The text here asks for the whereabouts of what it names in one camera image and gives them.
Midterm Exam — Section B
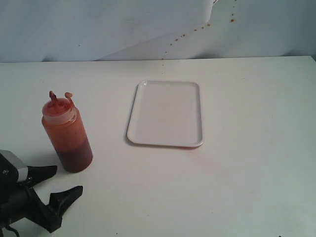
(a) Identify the red sauce squeeze bottle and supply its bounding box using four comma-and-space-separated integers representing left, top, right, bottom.
41, 91, 93, 173

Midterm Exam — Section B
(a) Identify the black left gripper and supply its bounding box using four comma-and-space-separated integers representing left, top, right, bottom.
0, 165, 83, 233

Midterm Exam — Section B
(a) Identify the white rectangular plastic tray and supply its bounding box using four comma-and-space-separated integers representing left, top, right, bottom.
126, 80, 204, 148

